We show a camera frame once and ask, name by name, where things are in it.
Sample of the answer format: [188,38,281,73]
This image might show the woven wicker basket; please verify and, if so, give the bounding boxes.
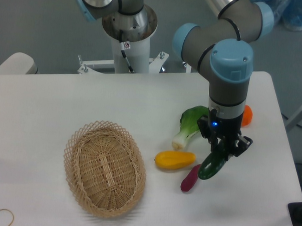
[64,121,146,218]

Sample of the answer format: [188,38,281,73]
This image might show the green cucumber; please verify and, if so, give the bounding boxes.
[197,141,228,180]

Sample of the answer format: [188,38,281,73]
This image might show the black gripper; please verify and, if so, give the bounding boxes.
[197,109,253,161]

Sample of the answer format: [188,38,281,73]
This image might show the white pedestal base frame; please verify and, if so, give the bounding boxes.
[77,47,193,80]

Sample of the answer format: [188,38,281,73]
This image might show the white chair armrest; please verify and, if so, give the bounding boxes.
[0,52,39,75]

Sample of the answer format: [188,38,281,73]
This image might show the blue plastic bags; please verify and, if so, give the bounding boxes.
[267,0,302,32]

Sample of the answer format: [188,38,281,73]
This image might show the yellow pepper toy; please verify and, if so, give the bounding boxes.
[154,151,196,170]

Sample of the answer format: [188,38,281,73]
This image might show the orange vegetable toy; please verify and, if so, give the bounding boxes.
[241,105,253,127]

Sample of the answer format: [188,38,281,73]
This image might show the black box at table edge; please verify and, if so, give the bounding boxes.
[288,202,302,226]

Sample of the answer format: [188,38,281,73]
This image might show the thin straw strand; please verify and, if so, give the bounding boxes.
[0,208,16,226]

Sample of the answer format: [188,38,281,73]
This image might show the black pedestal cable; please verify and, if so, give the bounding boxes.
[117,29,137,74]

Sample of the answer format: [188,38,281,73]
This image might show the white frame at right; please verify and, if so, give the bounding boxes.
[284,105,302,132]

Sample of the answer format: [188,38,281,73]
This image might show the purple eggplant toy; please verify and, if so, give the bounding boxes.
[180,164,201,192]

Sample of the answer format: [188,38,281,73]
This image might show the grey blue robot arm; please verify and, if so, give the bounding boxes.
[76,0,274,160]

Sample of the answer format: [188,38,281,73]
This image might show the green bok choy toy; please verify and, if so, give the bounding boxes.
[172,105,209,150]

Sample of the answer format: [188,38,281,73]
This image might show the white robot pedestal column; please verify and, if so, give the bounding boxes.
[102,4,158,64]

